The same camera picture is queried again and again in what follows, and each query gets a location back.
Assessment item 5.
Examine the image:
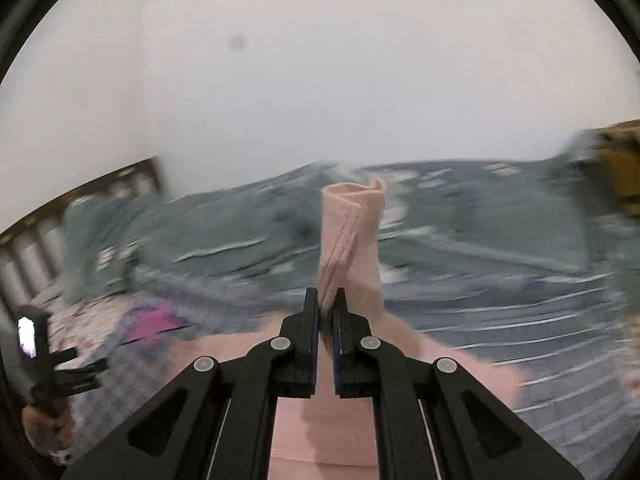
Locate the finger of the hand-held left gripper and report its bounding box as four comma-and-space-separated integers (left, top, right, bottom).
48, 346, 80, 366
55, 357, 110, 395

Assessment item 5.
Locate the wooden headboard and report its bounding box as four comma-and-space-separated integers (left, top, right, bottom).
0, 156, 166, 321

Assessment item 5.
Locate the tan camouflage cloth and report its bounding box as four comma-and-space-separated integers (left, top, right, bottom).
570, 120, 640, 211

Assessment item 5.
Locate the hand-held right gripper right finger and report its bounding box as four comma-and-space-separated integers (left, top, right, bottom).
332, 287, 586, 480

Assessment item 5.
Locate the person's left hand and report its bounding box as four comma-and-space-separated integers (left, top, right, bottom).
22, 402, 77, 461

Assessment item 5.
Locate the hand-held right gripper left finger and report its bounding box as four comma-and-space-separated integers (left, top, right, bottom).
60, 287, 321, 480

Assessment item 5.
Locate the pink ribbed knit garment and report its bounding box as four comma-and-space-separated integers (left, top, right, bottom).
165, 177, 523, 467

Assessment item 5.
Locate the grey checked star bed sheet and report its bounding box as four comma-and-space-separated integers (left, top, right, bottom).
45, 260, 640, 461

